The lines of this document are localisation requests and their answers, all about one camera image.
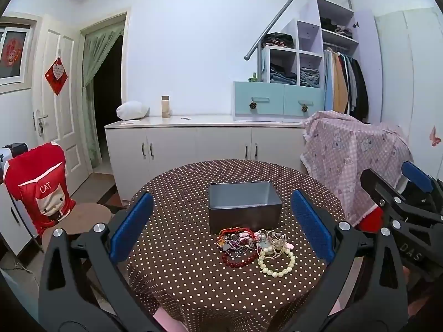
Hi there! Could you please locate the brown polka dot tablecloth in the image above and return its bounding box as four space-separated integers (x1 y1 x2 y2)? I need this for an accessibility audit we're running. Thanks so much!
127 160 345 331

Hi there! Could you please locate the white purple shelf unit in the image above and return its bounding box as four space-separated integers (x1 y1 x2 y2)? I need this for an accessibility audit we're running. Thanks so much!
254 0 383 124

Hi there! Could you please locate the hanging clothes row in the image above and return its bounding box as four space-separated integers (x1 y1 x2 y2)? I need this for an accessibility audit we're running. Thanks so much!
324 46 369 123

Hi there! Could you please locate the red cord jade pendant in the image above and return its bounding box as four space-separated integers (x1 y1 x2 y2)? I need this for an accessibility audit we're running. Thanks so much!
216 227 257 247

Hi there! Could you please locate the cream bead bracelet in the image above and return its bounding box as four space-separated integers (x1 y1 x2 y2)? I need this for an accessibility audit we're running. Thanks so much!
257 244 297 278

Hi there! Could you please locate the grey metal tin box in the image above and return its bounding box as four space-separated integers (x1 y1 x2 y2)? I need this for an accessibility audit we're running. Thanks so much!
208 181 282 234

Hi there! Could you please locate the red diamond door decoration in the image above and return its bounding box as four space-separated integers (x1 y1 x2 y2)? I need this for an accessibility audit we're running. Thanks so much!
45 57 68 96

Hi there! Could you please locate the white pillow bundle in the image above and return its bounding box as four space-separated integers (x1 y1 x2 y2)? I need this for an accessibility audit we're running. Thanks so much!
116 100 150 121

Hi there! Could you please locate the grey metal handrail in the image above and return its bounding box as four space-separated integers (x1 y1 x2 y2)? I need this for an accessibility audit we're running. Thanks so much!
243 0 354 62

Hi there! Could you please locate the turquoise drawer unit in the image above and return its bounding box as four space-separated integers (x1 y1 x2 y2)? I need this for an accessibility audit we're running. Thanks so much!
233 82 325 122

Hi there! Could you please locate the beige bottle with lid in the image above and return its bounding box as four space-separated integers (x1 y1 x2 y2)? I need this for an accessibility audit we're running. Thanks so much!
161 95 171 118

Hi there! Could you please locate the green door curtain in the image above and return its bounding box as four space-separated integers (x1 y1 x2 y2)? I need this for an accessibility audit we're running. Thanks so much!
82 22 125 169

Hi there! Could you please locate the pink checked cloth cover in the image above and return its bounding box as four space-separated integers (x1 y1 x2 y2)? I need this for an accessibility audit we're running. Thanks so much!
300 111 413 226

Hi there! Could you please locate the round wooden stool seat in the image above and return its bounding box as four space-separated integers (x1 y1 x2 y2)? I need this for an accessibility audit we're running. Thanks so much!
41 203 113 250

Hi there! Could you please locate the window with red decorations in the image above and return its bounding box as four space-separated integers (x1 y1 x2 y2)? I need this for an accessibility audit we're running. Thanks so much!
1 13 40 94

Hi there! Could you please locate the pink butterfly wall sticker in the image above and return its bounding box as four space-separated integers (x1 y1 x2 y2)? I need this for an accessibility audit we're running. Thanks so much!
429 126 442 148

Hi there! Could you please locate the white panel door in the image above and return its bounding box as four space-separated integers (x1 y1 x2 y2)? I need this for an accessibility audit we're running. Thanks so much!
32 15 89 194

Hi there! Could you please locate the silver chain jewelry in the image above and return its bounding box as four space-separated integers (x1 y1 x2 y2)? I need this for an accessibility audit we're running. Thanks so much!
215 227 294 259

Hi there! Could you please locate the red cat chair cover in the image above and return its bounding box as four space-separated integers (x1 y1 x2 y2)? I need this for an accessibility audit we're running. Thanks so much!
4 142 76 235

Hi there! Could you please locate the white low sideboard cabinet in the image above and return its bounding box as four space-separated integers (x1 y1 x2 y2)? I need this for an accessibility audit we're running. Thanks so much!
105 115 305 204

